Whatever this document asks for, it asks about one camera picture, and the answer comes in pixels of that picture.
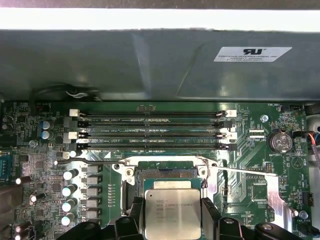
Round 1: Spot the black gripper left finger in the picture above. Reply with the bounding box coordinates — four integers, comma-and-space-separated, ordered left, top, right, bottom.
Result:
71, 196, 146, 240

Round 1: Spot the silver CPU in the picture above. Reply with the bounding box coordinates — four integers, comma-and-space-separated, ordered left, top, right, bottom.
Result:
141, 177, 204, 240

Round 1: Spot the green motherboard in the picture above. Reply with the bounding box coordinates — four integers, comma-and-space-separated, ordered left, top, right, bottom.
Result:
0, 99, 308, 240

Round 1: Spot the white certification label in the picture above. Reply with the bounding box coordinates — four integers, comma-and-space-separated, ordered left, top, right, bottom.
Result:
213, 46, 293, 63

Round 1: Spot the grey sleeved fan cable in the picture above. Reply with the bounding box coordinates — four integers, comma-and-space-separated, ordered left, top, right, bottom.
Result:
306, 131, 320, 167

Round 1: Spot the black open PC case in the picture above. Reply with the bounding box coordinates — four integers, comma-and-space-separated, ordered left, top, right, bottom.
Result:
0, 0, 320, 240

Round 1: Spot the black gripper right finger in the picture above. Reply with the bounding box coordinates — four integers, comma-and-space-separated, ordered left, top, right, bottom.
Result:
200, 196, 288, 240

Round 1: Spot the CPU socket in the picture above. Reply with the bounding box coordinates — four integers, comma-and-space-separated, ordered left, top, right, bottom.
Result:
112, 155, 220, 226

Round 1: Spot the round coin battery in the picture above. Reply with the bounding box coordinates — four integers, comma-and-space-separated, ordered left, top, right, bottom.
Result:
267, 128, 293, 155

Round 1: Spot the white-clipped RAM slot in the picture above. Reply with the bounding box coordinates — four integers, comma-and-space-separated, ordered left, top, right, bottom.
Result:
63, 129, 238, 141
68, 107, 238, 119

